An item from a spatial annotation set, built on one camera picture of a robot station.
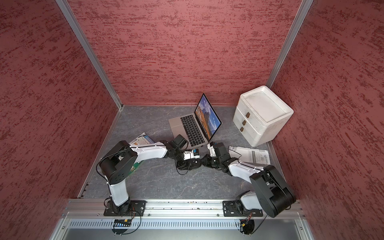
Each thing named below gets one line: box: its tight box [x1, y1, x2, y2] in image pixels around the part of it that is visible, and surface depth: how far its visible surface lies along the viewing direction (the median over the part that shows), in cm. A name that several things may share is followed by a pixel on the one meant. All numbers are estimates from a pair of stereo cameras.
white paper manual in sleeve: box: [228, 145, 271, 165], surface depth 94 cm
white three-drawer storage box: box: [233, 85, 294, 147], surface depth 91 cm
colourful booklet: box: [128, 132, 155, 145], surface depth 102 cm
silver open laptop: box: [168, 93, 223, 148], surface depth 105 cm
